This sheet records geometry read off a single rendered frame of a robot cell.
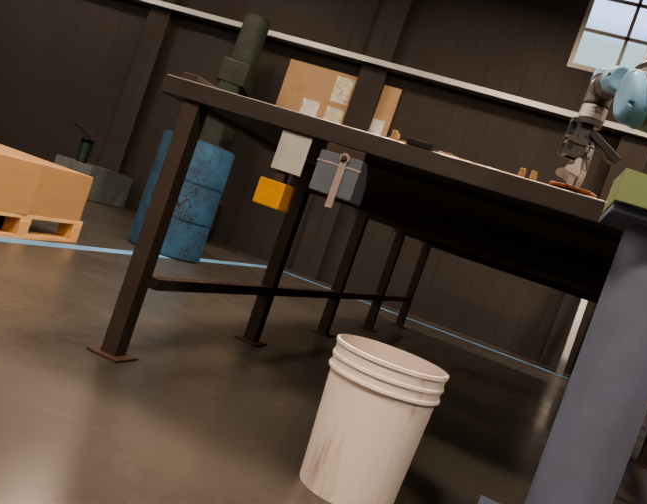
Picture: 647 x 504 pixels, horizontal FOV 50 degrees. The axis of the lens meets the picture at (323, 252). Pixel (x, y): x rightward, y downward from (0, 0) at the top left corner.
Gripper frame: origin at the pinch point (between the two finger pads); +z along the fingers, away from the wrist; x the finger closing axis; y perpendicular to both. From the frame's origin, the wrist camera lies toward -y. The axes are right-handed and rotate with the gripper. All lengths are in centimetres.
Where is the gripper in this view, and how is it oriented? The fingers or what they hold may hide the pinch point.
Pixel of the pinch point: (573, 189)
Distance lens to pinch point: 218.2
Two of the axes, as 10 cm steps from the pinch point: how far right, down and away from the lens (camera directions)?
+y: -9.4, -3.3, 0.6
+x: -0.6, 0.2, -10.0
